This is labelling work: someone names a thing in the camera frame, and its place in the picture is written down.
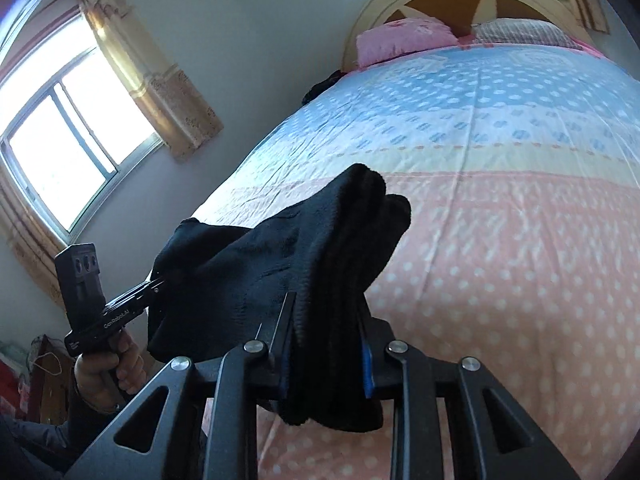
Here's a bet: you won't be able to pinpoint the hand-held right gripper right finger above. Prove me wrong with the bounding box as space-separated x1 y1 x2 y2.
357 310 581 480

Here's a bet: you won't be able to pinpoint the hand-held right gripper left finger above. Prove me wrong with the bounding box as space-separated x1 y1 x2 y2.
65 291 298 480

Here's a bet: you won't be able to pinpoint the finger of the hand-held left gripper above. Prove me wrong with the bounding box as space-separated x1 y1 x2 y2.
131 274 169 307

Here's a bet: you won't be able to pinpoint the black pants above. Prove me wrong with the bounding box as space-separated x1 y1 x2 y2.
146 162 412 433

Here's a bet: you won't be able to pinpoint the person's left forearm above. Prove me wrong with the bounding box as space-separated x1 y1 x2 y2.
0 385 136 480

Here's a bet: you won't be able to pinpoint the person's left hand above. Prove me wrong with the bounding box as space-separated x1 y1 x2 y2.
75 332 148 409

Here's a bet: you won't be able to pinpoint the yellow patterned curtain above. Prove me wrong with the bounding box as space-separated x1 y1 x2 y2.
77 0 225 164
0 170 67 312

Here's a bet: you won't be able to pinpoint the wooden cabinet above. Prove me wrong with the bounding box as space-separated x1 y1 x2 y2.
27 335 77 427

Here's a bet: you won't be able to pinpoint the red cloth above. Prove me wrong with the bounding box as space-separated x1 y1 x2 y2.
0 357 28 407

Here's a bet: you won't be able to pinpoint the large sliding window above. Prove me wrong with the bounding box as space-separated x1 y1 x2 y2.
0 45 166 247

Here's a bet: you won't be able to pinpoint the pink and blue dotted quilt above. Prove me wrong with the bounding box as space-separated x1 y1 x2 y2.
187 42 640 480

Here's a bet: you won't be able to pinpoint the dark cloth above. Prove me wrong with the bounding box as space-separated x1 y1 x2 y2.
302 70 346 106

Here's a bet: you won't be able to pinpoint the pink pillow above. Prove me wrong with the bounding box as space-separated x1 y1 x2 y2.
356 16 460 69

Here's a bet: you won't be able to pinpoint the striped pillow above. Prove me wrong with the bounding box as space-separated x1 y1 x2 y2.
470 18 584 51

